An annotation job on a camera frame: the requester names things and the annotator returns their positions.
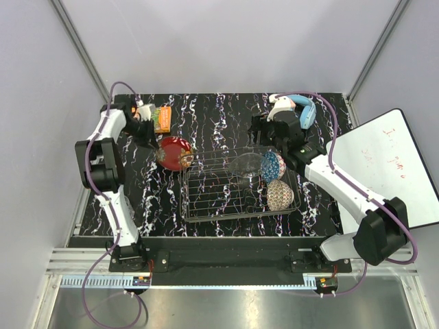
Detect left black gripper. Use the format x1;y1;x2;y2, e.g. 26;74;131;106
122;117;159;150

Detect blue triangle pattern bowl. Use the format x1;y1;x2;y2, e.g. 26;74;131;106
261;151;286;183

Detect red floral plate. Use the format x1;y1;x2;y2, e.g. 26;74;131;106
156;136;194;171

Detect clear glass bowl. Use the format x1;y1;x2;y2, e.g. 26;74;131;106
228;152;266;178

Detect beige patterned bowl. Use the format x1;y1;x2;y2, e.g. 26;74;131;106
267;180;294;211

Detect wire dish rack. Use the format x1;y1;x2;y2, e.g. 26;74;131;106
180;147;300;223

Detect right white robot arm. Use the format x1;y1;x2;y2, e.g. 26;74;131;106
248;112;410;272

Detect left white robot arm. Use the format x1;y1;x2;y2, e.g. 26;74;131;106
75;101;158;272

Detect orange book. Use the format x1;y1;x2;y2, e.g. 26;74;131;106
152;106;171;134

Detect light blue headphones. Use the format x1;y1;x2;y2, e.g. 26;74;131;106
289;95;316;130

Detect clear drinking glass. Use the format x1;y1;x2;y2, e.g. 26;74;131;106
125;196;135;220

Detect white whiteboard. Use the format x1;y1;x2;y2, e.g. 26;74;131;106
333;109;438;229

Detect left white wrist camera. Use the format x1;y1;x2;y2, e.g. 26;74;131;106
134;103;156;121

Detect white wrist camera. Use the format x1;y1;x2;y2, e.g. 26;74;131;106
134;103;156;121
267;94;296;121

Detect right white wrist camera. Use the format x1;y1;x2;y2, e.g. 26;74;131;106
267;94;296;121

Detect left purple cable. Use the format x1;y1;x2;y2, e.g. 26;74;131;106
82;81;150;328

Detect purple cable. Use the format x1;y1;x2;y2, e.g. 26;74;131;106
82;81;150;328
274;90;419;297

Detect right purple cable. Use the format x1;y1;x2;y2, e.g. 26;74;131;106
274;90;419;297

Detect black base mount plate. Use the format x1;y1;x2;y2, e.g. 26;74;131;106
68;234;354;275

